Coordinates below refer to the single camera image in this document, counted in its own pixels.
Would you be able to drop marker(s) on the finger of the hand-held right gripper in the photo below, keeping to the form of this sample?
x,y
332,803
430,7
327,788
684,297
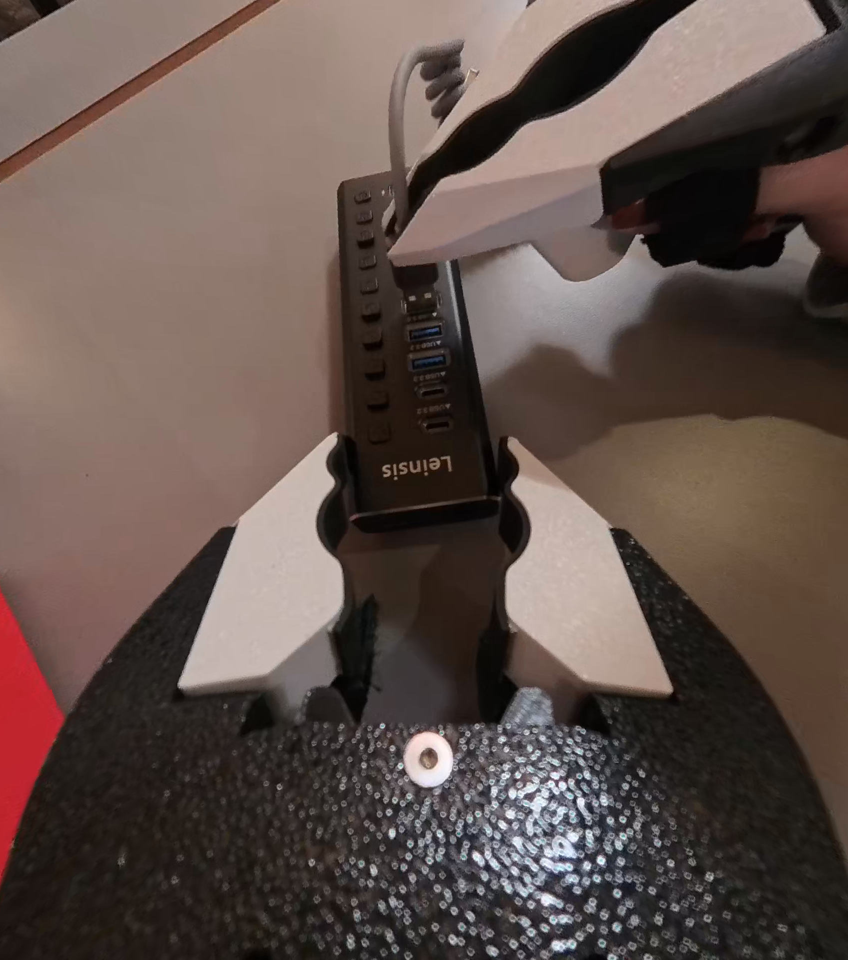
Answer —
x,y
581,22
544,180

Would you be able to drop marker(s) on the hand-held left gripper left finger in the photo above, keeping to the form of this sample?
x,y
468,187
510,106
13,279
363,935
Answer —
x,y
266,600

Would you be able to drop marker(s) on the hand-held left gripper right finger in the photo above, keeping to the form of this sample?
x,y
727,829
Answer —
x,y
581,600

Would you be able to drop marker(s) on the black usb hub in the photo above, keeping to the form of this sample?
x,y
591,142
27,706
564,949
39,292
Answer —
x,y
394,450

